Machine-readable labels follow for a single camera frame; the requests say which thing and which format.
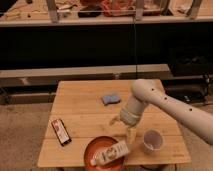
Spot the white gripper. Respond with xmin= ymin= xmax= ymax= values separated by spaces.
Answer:
xmin=109 ymin=99 xmax=147 ymax=145

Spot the white bottle with label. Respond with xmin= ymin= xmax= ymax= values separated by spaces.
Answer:
xmin=90 ymin=141 xmax=130 ymax=166

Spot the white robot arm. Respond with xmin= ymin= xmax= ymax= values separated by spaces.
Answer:
xmin=109 ymin=79 xmax=213 ymax=146

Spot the orange ceramic bowl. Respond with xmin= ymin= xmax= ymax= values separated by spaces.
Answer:
xmin=84 ymin=136 xmax=124 ymax=171

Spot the blue sponge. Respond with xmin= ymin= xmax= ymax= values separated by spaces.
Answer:
xmin=101 ymin=95 xmax=121 ymax=105

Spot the white paper cup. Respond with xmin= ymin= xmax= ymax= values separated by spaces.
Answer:
xmin=142 ymin=129 xmax=164 ymax=154

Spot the wooden table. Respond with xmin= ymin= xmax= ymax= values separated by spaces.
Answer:
xmin=38 ymin=80 xmax=191 ymax=167

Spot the red black snack bar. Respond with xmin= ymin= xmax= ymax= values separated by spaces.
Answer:
xmin=51 ymin=119 xmax=71 ymax=146

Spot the long wooden bench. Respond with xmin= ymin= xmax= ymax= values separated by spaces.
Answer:
xmin=0 ymin=64 xmax=172 ymax=87

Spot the cluttered background shelf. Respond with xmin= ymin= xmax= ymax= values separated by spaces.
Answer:
xmin=0 ymin=0 xmax=213 ymax=27

